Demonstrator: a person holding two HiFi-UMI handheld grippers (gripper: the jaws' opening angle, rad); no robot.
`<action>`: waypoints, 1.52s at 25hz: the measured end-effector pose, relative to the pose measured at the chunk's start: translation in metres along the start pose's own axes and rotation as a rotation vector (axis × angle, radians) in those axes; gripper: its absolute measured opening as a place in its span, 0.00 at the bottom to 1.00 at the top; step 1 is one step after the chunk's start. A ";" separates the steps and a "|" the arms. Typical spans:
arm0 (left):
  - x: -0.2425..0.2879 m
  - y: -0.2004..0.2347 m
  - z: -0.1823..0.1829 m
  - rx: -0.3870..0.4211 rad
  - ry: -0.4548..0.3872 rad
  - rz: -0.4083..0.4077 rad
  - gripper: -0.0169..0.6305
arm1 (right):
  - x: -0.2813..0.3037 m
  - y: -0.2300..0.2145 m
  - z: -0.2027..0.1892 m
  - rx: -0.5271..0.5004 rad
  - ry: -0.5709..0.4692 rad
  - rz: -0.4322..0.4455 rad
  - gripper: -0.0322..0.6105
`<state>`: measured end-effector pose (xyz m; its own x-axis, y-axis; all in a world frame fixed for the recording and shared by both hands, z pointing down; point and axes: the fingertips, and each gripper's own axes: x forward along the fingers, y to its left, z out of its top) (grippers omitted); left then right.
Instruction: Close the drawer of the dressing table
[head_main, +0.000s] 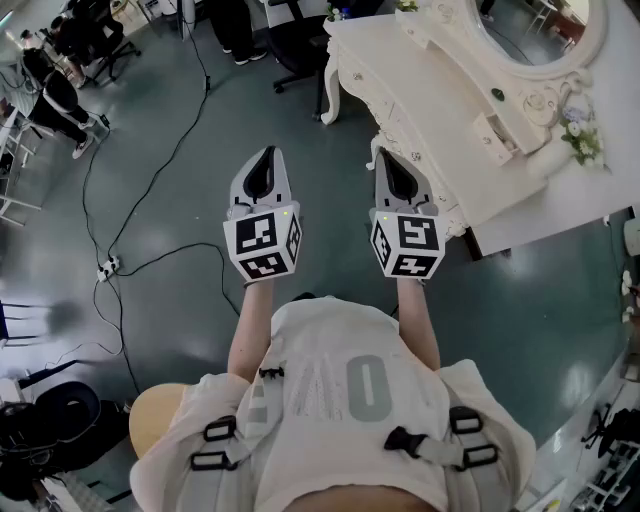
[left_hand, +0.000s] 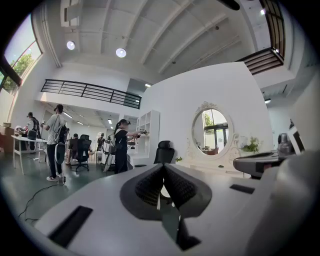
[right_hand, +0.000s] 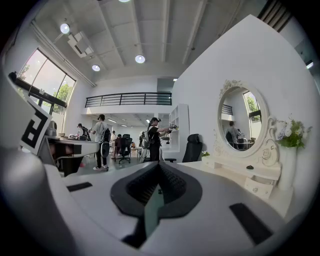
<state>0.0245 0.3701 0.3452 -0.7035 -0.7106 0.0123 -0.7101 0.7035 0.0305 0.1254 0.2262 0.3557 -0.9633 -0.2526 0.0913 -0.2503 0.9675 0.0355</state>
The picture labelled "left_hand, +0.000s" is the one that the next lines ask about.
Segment white ornate dressing table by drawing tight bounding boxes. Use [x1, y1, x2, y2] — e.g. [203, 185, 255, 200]
[174, 159, 251, 179]

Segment black office chair with headrest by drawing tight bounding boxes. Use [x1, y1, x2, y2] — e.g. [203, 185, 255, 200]
[153, 140, 175, 165]

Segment black balcony railing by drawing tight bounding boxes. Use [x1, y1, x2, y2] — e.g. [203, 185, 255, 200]
[40, 78, 143, 110]

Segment black slatted balcony frame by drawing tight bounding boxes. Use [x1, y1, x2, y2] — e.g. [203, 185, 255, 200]
[234, 0, 286, 76]

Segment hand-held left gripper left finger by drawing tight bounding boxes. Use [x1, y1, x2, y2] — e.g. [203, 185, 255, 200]
[34, 162, 180, 256]

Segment white desk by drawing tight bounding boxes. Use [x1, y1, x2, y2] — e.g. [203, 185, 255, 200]
[11, 134, 49, 175]

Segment white shelf unit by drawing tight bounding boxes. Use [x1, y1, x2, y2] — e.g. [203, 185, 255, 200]
[136, 109, 161, 163]

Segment large glass window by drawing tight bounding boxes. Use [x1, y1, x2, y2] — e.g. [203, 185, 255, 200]
[0, 13, 44, 97]

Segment white and lilac flower bouquet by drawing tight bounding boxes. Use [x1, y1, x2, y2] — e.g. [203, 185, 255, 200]
[239, 136, 262, 154]

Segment cardboard box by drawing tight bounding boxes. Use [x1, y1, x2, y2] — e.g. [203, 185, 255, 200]
[0, 122, 15, 154]

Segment oval mirror with white frame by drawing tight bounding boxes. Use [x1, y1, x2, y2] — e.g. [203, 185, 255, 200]
[186, 100, 241, 163]

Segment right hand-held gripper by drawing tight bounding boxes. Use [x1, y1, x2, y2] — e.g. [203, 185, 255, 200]
[233, 126, 307, 180]

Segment black floor cable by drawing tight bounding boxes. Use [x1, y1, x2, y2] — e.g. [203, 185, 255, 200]
[17, 179, 69, 224]

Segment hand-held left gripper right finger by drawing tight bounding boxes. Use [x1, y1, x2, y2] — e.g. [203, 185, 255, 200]
[163, 162, 276, 256]

